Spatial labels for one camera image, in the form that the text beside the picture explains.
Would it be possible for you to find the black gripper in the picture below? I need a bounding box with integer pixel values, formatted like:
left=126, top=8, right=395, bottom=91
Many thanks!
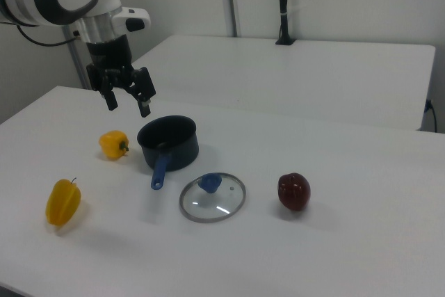
left=86, top=35, right=156, bottom=118

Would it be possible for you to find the glass lid with blue knob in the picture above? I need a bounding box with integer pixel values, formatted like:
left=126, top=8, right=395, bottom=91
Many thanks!
left=179, top=172, right=247, bottom=224

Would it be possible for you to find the yellow bell pepper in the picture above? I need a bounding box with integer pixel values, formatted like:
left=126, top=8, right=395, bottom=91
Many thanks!
left=98, top=130, right=130, bottom=161

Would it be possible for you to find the yellow starfruit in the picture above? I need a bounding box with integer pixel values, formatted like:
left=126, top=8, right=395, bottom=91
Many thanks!
left=45, top=177, right=83, bottom=227

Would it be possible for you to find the white table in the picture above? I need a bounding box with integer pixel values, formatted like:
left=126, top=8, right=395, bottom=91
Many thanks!
left=130, top=35, right=437, bottom=133

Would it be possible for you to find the dark red bell pepper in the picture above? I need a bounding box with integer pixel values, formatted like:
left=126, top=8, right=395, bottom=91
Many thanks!
left=277, top=172, right=312, bottom=212

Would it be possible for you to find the slanted aluminium frame post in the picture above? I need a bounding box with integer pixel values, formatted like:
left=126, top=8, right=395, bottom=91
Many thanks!
left=63, top=24, right=90, bottom=90

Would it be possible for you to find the dark pot with blue handle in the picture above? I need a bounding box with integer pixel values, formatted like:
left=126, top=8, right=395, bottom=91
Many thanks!
left=136, top=115, right=200, bottom=192

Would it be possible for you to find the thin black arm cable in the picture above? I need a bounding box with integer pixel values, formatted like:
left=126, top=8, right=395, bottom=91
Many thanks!
left=16, top=24, right=76, bottom=48

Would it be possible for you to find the black pole with cables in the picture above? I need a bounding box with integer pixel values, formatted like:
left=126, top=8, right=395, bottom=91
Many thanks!
left=275, top=0, right=296, bottom=46

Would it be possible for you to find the black power cable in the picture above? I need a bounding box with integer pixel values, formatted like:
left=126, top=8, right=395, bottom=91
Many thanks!
left=426, top=99, right=439, bottom=133

